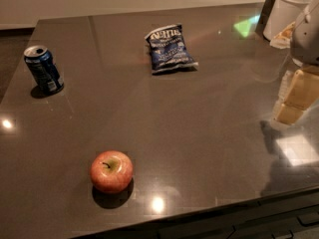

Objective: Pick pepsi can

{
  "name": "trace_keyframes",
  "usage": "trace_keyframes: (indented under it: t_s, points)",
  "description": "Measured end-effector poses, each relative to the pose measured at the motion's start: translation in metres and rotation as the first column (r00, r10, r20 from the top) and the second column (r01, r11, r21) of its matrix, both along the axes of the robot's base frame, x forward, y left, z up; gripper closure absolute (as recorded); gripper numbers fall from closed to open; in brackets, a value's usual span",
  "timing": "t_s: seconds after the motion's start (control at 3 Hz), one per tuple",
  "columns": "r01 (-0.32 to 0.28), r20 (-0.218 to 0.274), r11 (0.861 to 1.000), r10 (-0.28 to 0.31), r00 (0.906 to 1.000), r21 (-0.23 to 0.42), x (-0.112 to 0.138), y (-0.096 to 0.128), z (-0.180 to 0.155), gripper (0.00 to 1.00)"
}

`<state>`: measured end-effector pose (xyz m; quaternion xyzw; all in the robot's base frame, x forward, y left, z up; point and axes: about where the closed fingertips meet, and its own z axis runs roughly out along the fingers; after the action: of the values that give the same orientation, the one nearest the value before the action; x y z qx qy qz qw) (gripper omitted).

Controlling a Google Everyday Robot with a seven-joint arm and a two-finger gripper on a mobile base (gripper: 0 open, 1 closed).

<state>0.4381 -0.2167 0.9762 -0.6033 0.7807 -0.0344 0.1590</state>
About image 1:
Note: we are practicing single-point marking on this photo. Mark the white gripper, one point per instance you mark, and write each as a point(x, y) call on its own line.
point(306, 40)

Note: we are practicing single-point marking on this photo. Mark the blue chip bag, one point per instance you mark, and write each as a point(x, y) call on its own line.
point(168, 49)

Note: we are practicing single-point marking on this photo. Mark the blue pepsi can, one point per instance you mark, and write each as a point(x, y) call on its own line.
point(39, 61)

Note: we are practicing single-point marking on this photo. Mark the red apple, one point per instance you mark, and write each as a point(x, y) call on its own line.
point(111, 172)

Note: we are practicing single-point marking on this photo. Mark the dark cabinet drawers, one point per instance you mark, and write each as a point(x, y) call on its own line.
point(278, 216)

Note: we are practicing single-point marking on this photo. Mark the dark box behind bucket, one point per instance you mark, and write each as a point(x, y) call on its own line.
point(261, 27)

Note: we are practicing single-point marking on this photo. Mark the white plastic bucket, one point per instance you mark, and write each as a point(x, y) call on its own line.
point(282, 13)

